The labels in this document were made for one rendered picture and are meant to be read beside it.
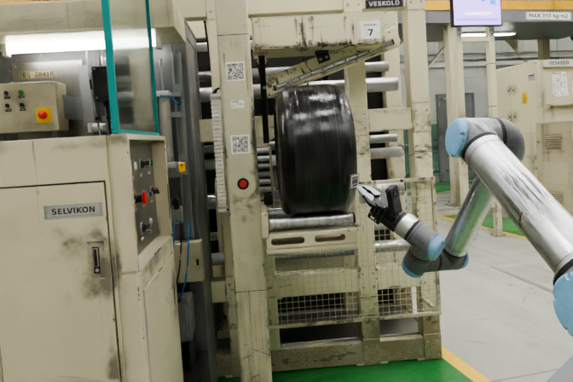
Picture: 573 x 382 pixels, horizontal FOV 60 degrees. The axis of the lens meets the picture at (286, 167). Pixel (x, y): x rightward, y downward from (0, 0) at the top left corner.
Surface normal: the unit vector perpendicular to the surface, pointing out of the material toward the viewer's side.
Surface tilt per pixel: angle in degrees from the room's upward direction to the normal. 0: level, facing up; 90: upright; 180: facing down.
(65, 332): 90
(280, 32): 90
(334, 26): 90
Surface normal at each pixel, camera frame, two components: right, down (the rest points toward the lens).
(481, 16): 0.22, 0.04
